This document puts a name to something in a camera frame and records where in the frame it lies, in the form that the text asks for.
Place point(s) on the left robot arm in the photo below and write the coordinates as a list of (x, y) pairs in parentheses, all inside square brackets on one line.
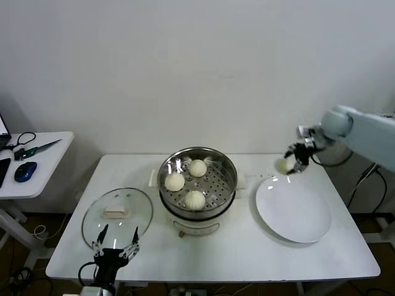
[(108, 288)]

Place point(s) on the perforated steel steamer basket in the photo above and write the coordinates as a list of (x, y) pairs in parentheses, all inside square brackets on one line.
[(219, 182)]

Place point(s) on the cream electric cooking pot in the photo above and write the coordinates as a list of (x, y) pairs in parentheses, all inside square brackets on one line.
[(197, 226)]

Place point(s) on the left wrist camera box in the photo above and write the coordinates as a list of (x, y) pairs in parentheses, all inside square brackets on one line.
[(92, 291)]

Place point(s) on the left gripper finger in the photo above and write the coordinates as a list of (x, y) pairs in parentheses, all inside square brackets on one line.
[(103, 235), (135, 237)]

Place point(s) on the round glass pot lid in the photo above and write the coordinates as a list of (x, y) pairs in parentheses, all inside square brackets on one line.
[(135, 209)]

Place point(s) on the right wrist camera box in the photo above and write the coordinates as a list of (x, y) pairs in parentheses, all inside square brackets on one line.
[(304, 131)]

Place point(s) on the black smartphone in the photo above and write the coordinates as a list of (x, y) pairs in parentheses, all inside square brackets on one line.
[(4, 171)]

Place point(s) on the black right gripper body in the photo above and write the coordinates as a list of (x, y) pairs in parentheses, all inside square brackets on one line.
[(304, 152)]

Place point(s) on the black laptop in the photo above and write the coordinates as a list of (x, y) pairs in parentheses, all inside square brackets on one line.
[(2, 138)]

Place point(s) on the blue computer mouse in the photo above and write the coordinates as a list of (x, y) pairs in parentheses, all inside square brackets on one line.
[(25, 171)]

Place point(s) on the small white side table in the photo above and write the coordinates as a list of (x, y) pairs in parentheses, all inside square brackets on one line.
[(52, 166)]

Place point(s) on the white steamed baozi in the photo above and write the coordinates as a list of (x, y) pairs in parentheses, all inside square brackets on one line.
[(283, 166), (197, 168), (175, 182), (194, 199)]

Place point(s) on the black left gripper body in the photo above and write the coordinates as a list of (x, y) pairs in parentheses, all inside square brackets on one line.
[(109, 259)]

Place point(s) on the green pointed tool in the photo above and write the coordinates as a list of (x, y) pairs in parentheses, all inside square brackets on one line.
[(39, 148)]

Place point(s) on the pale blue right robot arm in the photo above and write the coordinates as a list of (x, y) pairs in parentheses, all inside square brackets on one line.
[(367, 132)]

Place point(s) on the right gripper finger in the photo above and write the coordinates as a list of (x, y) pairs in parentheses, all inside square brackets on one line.
[(299, 168), (290, 150)]

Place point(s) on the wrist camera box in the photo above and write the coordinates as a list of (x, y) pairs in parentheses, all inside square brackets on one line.
[(304, 131), (92, 291)]

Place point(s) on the grey floor power strip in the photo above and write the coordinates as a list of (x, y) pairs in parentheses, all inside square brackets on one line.
[(185, 291)]

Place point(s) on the large white round plate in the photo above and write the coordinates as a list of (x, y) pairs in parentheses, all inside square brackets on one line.
[(293, 212)]

